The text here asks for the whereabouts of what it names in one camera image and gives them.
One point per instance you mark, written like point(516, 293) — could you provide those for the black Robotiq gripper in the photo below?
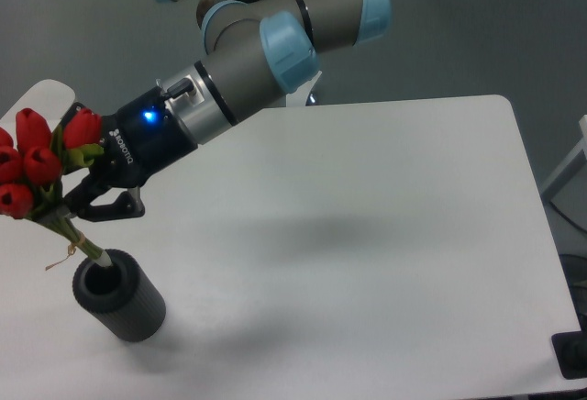
point(140, 139)

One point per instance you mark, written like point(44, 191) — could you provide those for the red tulip bouquet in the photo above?
point(33, 163)

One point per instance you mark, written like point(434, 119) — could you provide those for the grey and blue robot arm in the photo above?
point(256, 53)

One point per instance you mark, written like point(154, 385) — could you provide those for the dark grey ribbed vase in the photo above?
point(121, 296)

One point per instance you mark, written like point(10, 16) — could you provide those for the white chair armrest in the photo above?
point(50, 98)

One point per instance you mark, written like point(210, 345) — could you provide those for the black device at table edge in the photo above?
point(570, 350)

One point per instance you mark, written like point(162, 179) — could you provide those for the white furniture frame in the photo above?
point(571, 164)

